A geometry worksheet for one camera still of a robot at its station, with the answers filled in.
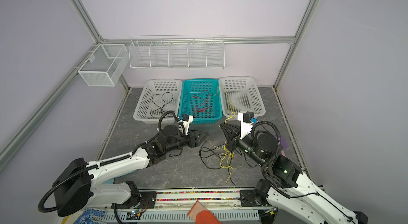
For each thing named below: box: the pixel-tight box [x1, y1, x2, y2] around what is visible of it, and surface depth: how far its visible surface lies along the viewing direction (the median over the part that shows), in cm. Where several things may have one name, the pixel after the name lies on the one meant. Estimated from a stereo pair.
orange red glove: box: [187, 200, 223, 224], surface depth 72 cm
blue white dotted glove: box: [73, 207, 108, 224], surface depth 70 cm
